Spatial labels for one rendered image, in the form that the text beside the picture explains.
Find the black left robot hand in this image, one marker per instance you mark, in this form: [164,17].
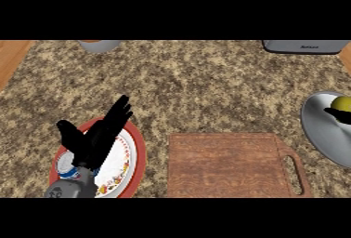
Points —
[99,136]

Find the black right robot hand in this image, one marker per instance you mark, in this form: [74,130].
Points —
[341,114]

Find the yellow lemon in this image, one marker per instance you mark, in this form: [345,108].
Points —
[341,103]

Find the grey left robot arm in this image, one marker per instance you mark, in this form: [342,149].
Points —
[71,186]

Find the grey pan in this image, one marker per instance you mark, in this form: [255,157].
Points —
[321,130]

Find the brown wooden cutting board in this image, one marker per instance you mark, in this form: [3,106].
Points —
[228,165]

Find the red rimmed white plate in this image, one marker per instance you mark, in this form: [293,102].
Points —
[122,161]

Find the blue and white can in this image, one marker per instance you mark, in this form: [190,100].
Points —
[65,165]

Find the grey toaster appliance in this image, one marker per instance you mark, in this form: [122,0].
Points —
[304,46]

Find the grey cylindrical container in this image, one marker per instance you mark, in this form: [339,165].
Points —
[97,45]

